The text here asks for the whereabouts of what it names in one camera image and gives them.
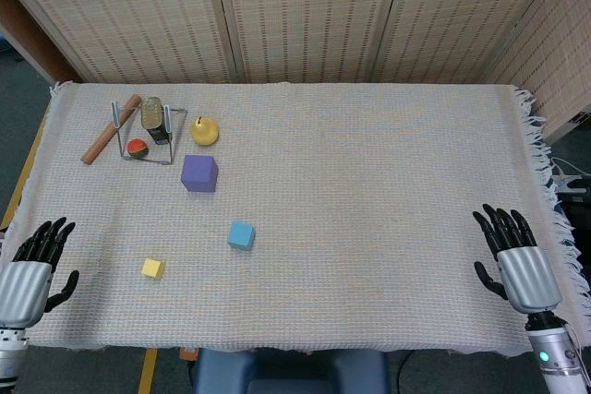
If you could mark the large purple cube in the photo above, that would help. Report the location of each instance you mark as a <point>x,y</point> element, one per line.
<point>198,175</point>

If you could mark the wooden rolling pin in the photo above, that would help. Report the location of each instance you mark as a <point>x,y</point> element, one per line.
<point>104,135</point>

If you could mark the brown wooden board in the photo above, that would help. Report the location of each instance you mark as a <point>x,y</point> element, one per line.
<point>27,34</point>

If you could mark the beige woven tablecloth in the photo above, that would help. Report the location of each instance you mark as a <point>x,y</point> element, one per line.
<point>346,205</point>

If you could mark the small orange object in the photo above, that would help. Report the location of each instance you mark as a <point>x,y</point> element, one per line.
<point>188,353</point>

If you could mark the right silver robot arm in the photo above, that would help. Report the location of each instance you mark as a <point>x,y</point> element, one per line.
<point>554,361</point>

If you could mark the small yellow cube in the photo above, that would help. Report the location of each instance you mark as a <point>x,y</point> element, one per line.
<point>153,268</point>

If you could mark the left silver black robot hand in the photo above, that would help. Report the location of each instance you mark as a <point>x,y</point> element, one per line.
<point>23,288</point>

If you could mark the yellow pear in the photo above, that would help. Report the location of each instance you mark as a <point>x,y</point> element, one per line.
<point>204,133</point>

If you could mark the black equipment box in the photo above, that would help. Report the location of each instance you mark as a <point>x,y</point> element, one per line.
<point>579,214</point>

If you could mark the red green ball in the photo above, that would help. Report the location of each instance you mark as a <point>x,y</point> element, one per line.
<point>138,149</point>

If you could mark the blue padded seat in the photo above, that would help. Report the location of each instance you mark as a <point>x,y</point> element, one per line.
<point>286,373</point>

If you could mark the yellow floor tape strip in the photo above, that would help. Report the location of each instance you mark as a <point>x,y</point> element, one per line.
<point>13,200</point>
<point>148,371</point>

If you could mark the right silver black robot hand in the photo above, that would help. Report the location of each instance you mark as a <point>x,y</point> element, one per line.
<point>531,278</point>

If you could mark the woven bamboo folding screen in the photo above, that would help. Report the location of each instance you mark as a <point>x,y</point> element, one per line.
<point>300,15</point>

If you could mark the medium blue cube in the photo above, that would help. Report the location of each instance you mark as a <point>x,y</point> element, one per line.
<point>241,236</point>

